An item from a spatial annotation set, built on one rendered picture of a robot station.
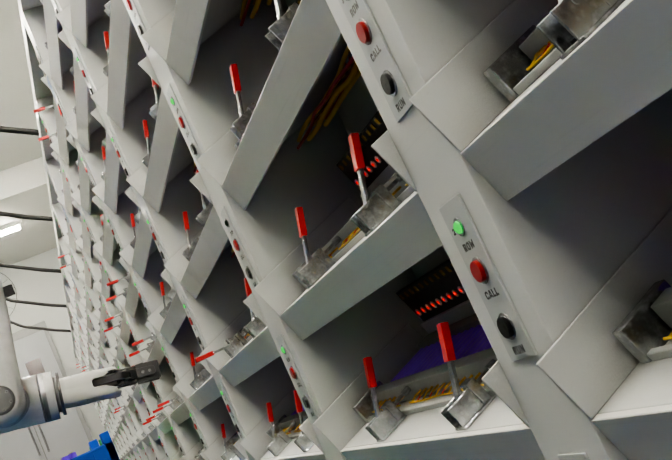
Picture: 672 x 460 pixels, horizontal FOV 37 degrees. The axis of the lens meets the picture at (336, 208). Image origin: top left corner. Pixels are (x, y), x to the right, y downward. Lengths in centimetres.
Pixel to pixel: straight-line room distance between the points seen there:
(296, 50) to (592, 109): 42
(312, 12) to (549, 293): 32
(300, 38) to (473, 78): 24
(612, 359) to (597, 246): 8
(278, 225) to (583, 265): 73
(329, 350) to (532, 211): 70
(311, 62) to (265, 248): 49
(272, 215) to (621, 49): 91
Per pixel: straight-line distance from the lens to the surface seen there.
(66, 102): 289
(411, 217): 80
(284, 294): 134
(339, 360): 135
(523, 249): 67
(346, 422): 134
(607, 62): 52
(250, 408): 203
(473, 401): 91
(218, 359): 202
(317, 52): 89
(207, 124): 139
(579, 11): 54
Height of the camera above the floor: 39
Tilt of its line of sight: 8 degrees up
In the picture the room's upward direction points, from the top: 25 degrees counter-clockwise
